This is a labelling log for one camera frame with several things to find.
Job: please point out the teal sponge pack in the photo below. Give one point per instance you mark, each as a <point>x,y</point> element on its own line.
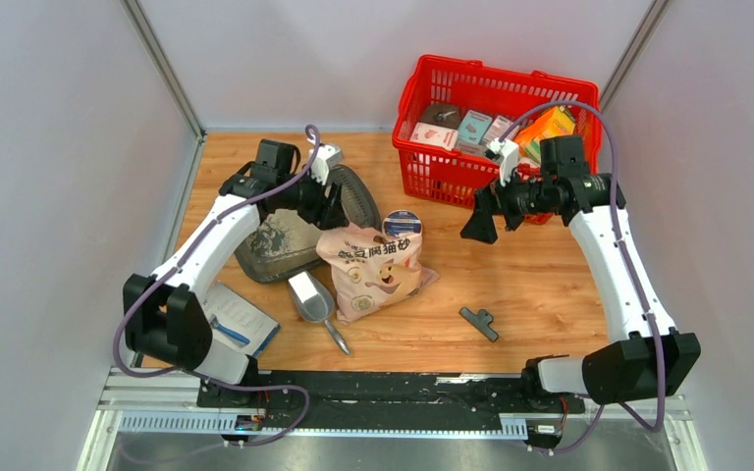
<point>473,127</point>

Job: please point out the blue razor box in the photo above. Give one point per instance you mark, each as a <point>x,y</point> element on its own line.
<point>236,321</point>

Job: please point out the white Kamenoko sponge pack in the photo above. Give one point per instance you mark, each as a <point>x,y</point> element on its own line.
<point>428,134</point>

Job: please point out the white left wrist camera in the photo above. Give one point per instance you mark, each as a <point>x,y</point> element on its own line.
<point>324,158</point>

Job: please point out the pink cat litter bag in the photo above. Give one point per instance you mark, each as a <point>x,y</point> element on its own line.
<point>371,270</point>

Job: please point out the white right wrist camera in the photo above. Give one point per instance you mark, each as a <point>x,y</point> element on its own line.
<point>505,153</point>

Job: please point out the yellow tape roll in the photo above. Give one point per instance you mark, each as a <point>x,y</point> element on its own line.
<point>402,222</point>

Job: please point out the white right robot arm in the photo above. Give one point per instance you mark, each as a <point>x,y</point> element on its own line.
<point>647,356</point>

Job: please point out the silver metal scoop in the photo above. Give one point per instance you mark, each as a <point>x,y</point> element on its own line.
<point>315,305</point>

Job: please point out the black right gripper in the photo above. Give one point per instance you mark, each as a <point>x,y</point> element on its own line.
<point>480,226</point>

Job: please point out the orange sponge pack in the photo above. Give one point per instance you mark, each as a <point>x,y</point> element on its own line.
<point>554,122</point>

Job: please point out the black mounting rail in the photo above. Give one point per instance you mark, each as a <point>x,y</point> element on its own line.
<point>389,401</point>

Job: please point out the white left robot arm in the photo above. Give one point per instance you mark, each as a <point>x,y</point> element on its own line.
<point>164,315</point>

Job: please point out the grey litter box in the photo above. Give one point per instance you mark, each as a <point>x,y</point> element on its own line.
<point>285,245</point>

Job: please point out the black bag clip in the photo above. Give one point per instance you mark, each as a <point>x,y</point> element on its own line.
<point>482,321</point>

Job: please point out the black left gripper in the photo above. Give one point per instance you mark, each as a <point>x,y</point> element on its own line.
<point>334,216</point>

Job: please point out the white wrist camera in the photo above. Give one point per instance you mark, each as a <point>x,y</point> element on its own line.
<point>505,153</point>
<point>324,158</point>

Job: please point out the red shopping basket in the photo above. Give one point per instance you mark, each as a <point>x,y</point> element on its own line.
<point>450,176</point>

